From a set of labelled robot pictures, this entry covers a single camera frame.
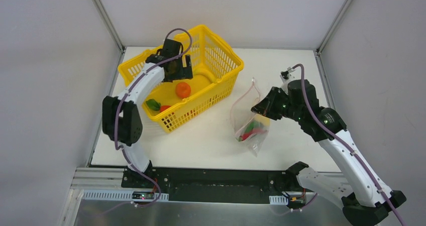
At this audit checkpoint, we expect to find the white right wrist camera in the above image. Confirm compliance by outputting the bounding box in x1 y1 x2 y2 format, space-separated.
280 68 295 90

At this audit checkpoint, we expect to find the clear zip top bag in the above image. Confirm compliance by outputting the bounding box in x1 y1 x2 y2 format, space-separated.
230 78 270 157

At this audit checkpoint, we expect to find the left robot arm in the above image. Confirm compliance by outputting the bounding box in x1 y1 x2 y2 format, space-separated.
102 39 193 188

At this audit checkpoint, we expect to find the yellow plastic basket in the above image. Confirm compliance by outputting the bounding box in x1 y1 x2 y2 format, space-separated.
117 25 245 134

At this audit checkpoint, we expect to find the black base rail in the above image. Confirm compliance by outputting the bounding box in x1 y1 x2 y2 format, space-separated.
121 166 310 204

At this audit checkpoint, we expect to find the white slotted cable duct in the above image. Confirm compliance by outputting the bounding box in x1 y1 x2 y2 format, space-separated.
82 189 169 202

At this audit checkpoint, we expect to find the red chili pepper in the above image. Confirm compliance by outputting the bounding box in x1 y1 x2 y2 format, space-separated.
237 129 268 142

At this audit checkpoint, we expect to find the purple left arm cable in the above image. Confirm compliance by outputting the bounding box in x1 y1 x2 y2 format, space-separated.
113 28 193 208

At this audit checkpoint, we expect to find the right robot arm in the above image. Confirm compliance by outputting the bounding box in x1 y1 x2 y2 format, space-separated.
251 79 407 225

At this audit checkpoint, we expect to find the yellow banana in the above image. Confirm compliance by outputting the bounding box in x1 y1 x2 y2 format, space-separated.
193 68 216 83

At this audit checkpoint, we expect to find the yellow lemon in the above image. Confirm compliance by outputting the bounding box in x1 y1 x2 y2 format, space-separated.
256 115 270 127

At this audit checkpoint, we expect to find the dark green cucumber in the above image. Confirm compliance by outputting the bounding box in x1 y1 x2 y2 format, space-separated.
244 120 262 133

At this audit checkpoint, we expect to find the orange tangerine with leaf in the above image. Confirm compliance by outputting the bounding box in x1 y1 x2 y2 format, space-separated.
175 82 191 99

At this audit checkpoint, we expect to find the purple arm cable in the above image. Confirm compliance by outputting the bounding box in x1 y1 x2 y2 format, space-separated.
292 63 407 226
113 28 193 208

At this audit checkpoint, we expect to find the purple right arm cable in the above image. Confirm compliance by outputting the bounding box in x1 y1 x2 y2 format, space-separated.
292 63 407 226

